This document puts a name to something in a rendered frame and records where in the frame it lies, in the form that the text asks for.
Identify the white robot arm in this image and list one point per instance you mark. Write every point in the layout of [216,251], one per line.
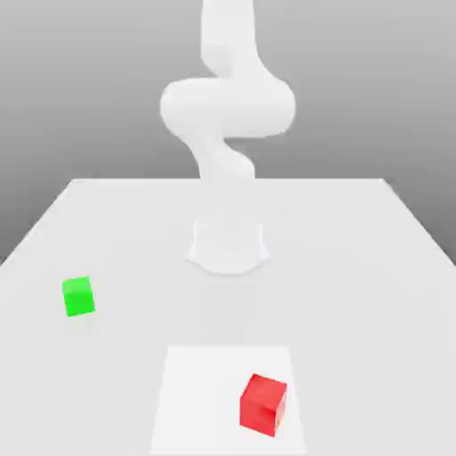
[228,107]

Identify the small green cube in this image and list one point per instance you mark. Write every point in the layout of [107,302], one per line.
[79,297]

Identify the small red cube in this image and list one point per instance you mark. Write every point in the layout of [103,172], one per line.
[262,406]

